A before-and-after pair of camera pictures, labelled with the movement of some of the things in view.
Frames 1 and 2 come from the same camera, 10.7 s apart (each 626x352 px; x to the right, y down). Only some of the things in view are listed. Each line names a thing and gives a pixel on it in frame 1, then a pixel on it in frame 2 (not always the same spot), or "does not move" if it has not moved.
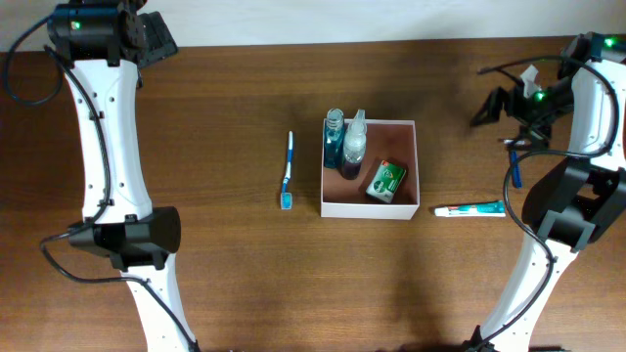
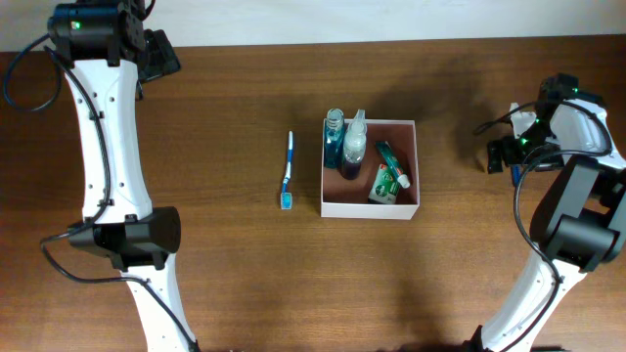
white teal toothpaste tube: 488,209 → 402,178
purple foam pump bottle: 354,146 does not move
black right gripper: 509,101 → 496,156
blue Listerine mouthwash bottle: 334,139 does not move
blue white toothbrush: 286,196 does not move
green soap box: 385,181 does not move
